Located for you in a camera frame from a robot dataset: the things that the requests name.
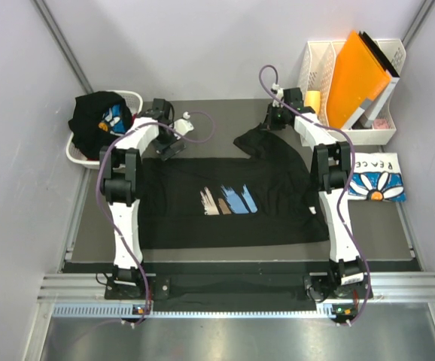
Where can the orange folder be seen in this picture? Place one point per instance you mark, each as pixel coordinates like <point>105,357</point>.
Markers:
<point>358,79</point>

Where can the white grey binder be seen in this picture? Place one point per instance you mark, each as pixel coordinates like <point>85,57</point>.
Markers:
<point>369,110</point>

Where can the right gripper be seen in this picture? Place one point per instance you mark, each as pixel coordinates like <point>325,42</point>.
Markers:
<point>269,120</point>

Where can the white laundry basket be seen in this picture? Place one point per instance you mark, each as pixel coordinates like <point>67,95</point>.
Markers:
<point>133,101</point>

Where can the pink small item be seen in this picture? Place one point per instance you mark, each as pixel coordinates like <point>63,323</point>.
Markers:
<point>380,123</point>

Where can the dark grey table mat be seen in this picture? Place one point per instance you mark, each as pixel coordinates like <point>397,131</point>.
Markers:
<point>381,229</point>

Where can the black folder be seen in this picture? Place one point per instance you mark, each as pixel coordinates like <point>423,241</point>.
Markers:
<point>375,50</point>

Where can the white file organizer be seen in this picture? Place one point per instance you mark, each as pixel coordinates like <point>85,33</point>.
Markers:
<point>316,73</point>

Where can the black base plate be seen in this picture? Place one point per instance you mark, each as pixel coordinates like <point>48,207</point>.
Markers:
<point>242,286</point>

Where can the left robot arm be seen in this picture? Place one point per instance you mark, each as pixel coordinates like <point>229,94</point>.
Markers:
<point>122,183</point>

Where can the yellow sponge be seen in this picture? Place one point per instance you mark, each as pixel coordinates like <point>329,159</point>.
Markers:
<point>313,100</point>

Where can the folded white daisy t-shirt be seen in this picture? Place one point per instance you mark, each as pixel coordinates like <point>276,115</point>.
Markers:
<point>377,177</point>

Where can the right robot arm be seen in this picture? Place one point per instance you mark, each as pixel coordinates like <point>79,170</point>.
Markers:
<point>332,162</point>

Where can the black brushstroke print t-shirt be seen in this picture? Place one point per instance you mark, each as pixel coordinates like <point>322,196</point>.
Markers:
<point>263,199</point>

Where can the grey cable duct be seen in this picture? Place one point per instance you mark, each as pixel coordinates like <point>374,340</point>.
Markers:
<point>135,311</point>

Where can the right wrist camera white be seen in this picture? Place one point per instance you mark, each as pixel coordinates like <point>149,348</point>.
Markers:
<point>277,91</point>

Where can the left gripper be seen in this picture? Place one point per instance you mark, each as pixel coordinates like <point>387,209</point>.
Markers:
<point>165,150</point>

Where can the black daisy print t-shirt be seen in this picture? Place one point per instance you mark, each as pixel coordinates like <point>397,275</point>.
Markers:
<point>98,120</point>

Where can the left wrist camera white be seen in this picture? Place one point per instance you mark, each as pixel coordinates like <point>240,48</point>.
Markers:
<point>183,125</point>

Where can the aluminium frame rail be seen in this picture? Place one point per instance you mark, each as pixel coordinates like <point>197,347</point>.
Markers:
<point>393,287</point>

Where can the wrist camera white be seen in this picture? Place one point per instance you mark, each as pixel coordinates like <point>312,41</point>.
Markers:
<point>277,91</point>
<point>183,125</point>

